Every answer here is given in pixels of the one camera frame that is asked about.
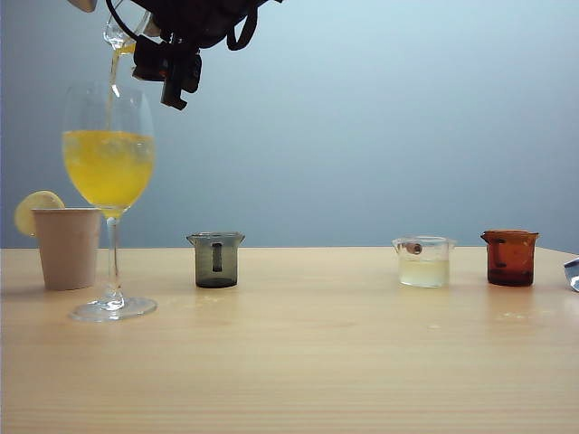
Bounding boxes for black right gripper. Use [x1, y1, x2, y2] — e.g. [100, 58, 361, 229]
[67, 0, 254, 110]

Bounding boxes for clear measuring cup orange juice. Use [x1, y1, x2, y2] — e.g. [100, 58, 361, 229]
[101, 7, 153, 56]

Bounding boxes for beige paper cup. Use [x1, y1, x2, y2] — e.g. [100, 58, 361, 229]
[30, 207, 102, 291]

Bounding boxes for grey glass measuring cup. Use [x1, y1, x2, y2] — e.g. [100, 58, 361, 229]
[185, 231, 246, 289]

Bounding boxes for clear measuring cup pale liquid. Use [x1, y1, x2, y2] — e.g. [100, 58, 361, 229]
[392, 235, 457, 289]

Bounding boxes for amber glass measuring cup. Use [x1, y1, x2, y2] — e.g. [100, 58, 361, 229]
[479, 229, 540, 287]

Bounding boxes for clear stemmed wine glass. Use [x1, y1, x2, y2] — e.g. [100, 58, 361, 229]
[62, 82, 158, 323]

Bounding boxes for yellow lemon slice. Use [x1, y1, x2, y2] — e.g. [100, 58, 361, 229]
[14, 190, 65, 238]

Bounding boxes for silver foil wrapper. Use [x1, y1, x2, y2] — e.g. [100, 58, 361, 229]
[563, 257, 579, 294]

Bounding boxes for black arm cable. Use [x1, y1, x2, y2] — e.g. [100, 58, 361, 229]
[105, 0, 138, 38]
[225, 0, 284, 52]

